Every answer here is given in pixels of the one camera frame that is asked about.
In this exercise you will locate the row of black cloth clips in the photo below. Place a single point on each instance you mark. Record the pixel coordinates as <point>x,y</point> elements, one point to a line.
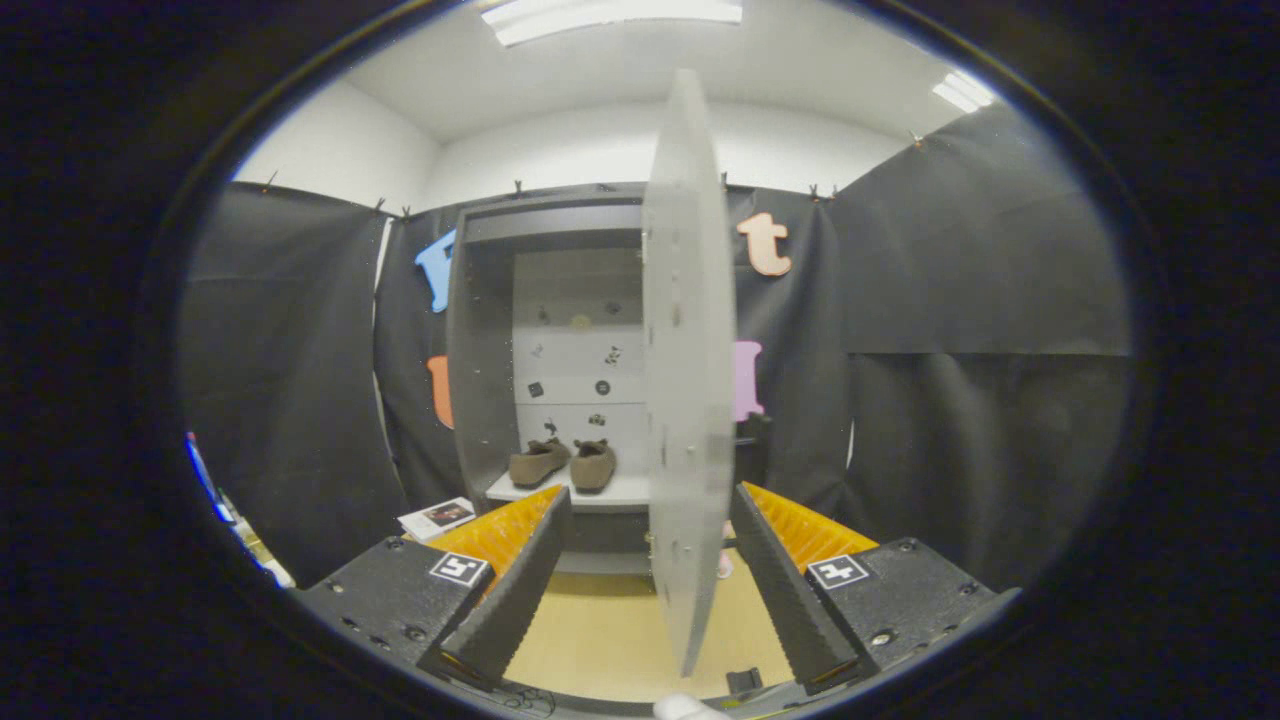
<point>518,186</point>

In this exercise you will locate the white book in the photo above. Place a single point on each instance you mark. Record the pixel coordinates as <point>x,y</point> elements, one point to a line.
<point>437,517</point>

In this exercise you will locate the green and pink plush toy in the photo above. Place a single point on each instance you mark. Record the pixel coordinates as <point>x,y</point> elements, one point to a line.
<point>722,566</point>

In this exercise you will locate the small black block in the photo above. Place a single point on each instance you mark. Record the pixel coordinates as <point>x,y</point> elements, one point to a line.
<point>743,680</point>

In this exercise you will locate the grey shoe cabinet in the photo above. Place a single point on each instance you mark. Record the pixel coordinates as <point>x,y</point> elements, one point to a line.
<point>480,350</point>

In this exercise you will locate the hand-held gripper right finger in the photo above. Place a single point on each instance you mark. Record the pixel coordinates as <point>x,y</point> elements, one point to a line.
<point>785,590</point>

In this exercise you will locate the brown fuzzy shoe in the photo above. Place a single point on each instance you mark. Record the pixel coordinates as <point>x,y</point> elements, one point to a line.
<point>538,462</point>
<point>593,465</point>

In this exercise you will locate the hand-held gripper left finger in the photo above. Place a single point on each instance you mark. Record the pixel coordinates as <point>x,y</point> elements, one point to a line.
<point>525,590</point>

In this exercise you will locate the ceiling light panel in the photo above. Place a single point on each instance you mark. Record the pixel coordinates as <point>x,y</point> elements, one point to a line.
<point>610,15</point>
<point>965,92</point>

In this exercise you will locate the light grey shoe cabinet door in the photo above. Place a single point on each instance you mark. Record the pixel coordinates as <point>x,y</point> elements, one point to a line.
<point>690,350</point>

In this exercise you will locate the black backdrop cloth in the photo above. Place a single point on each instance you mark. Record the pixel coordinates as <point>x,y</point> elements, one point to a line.
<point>950,300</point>

